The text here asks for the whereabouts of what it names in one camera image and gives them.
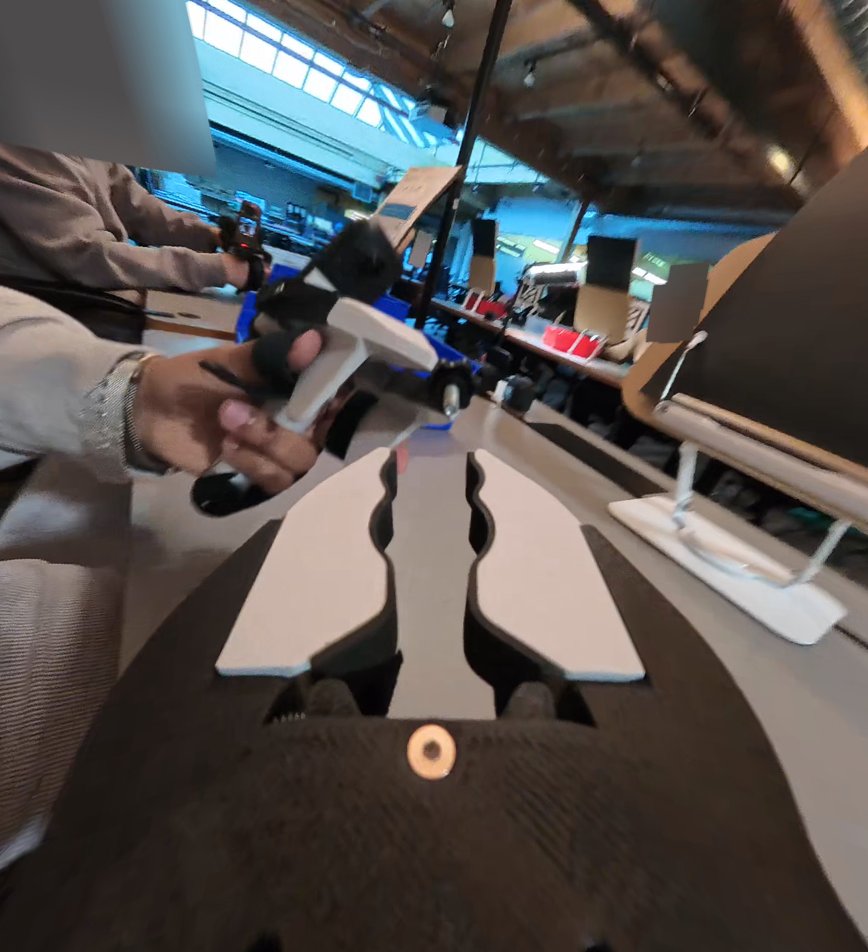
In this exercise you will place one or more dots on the red storage bin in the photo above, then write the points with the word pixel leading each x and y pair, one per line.
pixel 571 340

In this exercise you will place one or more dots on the cardboard sheet behind laptop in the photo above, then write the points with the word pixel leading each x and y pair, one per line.
pixel 731 268

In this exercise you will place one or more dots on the person's left forearm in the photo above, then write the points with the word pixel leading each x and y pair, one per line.
pixel 32 372

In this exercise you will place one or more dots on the small black cup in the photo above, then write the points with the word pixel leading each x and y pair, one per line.
pixel 519 393

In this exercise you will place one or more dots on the cardboard sign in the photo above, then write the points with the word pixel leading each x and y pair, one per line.
pixel 419 197

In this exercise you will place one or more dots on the workbench with red bins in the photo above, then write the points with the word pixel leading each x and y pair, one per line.
pixel 553 357

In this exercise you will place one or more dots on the person's grey sweatshirt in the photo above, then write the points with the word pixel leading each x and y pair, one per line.
pixel 25 669

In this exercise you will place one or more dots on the person's left hand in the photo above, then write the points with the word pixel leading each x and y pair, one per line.
pixel 188 416

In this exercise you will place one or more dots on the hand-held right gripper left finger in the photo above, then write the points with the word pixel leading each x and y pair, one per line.
pixel 307 565

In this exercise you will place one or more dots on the black monitor on workbench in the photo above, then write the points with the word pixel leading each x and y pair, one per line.
pixel 612 262

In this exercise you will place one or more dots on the black stand pole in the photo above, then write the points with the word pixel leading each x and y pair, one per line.
pixel 471 134

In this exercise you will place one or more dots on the white laptop stand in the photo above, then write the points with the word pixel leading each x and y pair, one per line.
pixel 731 573

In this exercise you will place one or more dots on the blue storage bin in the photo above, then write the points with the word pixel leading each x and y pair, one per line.
pixel 411 316

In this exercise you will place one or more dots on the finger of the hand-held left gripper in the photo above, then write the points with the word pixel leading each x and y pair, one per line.
pixel 385 318
pixel 389 352

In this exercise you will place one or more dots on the black backdrop board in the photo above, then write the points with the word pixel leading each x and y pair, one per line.
pixel 820 297

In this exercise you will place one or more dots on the black knob with metal bolt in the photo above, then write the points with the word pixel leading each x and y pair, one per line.
pixel 454 383

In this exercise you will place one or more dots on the black and orange handheld device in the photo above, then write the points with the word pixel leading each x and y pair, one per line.
pixel 249 227

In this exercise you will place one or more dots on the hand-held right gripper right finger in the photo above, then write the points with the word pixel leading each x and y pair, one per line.
pixel 545 573

